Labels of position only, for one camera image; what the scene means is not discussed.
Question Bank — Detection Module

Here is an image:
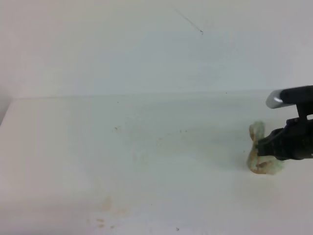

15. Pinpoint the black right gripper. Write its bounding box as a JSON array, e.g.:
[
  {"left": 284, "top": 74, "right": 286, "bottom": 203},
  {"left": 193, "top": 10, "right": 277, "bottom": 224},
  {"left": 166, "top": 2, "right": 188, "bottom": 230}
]
[{"left": 254, "top": 115, "right": 313, "bottom": 161}]

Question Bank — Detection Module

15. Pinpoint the green rag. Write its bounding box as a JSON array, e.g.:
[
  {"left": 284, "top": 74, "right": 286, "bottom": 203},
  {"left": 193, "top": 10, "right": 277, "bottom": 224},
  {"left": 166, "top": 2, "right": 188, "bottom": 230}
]
[{"left": 246, "top": 121, "right": 284, "bottom": 175}]

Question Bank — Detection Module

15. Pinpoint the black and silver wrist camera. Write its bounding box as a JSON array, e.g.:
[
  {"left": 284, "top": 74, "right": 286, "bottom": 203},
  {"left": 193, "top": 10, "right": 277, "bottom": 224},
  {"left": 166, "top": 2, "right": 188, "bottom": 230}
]
[{"left": 266, "top": 85, "right": 313, "bottom": 121}]

